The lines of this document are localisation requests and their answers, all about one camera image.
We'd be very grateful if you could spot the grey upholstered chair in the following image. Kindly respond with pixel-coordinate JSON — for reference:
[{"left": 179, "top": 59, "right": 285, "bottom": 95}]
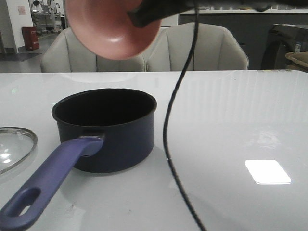
[
  {"left": 40, "top": 28, "right": 146, "bottom": 73},
  {"left": 146, "top": 23, "right": 249, "bottom": 72}
]

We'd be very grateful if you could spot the right grey upholstered chair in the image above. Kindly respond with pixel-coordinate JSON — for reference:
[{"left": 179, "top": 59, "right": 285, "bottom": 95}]
[{"left": 146, "top": 23, "right": 249, "bottom": 72}]

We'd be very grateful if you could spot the dark metal appliance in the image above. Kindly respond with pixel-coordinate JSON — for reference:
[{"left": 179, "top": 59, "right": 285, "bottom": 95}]
[{"left": 261, "top": 24, "right": 308, "bottom": 69}]

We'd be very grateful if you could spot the dark blue saucepan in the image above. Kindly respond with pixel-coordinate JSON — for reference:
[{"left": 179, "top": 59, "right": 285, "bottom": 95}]
[{"left": 0, "top": 89, "right": 157, "bottom": 231}]

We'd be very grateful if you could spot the grey counter with white top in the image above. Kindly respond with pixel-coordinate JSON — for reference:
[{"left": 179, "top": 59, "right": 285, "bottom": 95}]
[{"left": 179, "top": 9, "right": 308, "bottom": 70}]

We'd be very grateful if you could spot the beige cushion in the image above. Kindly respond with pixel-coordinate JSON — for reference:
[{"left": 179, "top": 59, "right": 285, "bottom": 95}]
[{"left": 285, "top": 51, "right": 308, "bottom": 73}]

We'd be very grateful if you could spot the pink bowl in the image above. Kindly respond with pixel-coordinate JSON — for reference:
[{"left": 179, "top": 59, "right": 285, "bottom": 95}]
[{"left": 65, "top": 0, "right": 161, "bottom": 60}]

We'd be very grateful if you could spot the glass pot lid blue knob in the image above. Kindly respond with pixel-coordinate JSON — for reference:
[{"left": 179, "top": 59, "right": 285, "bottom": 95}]
[{"left": 0, "top": 127, "right": 38, "bottom": 174}]

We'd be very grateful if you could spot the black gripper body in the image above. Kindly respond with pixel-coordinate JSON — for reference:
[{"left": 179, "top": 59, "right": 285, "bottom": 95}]
[{"left": 197, "top": 0, "right": 308, "bottom": 11}]

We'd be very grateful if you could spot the left grey upholstered chair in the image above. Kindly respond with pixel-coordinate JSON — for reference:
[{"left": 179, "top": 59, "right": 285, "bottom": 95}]
[{"left": 40, "top": 28, "right": 146, "bottom": 73}]

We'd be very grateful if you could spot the thin black right cable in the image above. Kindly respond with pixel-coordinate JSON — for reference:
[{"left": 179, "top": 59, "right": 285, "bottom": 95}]
[{"left": 163, "top": 7, "right": 207, "bottom": 231}]

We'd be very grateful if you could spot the red bin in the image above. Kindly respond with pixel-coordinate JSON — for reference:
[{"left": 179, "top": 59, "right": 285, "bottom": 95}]
[{"left": 22, "top": 26, "right": 39, "bottom": 51}]

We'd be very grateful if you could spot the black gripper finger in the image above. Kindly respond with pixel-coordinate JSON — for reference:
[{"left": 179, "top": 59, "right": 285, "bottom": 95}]
[{"left": 127, "top": 0, "right": 195, "bottom": 27}]

